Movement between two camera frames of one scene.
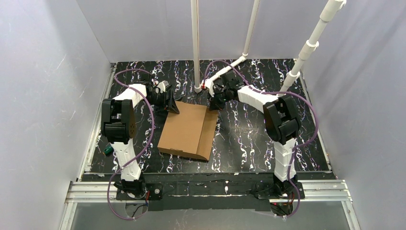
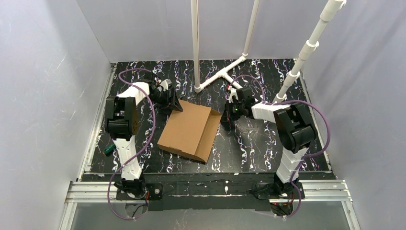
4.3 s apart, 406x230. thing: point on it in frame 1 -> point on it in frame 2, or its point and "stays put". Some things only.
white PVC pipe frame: [332, 8] stays put
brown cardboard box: [189, 132] stays put
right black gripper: [217, 97] -> [231, 108]
